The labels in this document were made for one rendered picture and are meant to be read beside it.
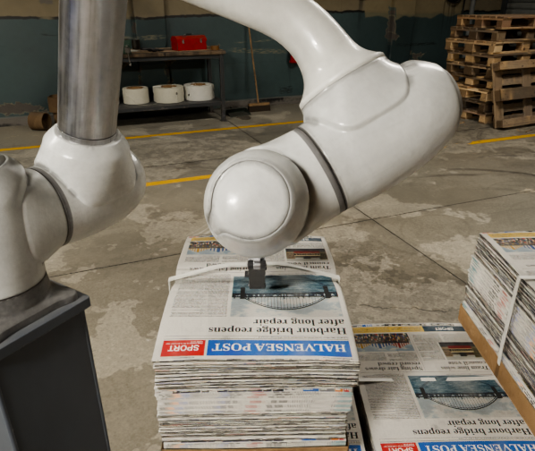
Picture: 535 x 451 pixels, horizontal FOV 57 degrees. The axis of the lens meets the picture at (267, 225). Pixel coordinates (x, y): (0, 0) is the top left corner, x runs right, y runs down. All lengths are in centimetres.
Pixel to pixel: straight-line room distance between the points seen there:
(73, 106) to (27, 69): 627
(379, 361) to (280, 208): 68
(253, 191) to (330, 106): 12
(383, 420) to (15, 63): 666
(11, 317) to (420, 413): 72
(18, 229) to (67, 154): 15
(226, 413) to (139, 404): 143
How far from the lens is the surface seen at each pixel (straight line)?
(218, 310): 76
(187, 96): 683
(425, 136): 51
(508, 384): 104
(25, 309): 93
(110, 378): 234
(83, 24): 84
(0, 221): 85
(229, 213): 42
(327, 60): 52
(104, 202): 95
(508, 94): 696
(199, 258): 91
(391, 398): 99
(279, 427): 80
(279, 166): 43
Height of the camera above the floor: 150
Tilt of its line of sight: 25 degrees down
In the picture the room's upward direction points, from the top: straight up
